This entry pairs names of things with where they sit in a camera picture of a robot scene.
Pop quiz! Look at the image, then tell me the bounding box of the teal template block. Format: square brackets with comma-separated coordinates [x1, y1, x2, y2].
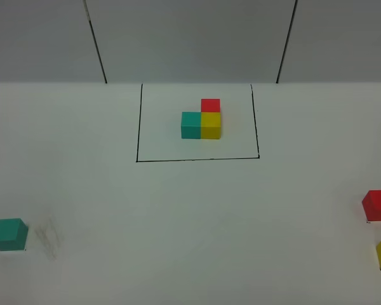
[181, 112, 201, 139]

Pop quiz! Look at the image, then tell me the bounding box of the yellow template block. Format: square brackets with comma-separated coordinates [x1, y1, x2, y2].
[201, 112, 222, 139]

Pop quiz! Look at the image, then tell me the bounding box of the red template block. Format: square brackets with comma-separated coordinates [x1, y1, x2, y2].
[201, 98, 221, 112]

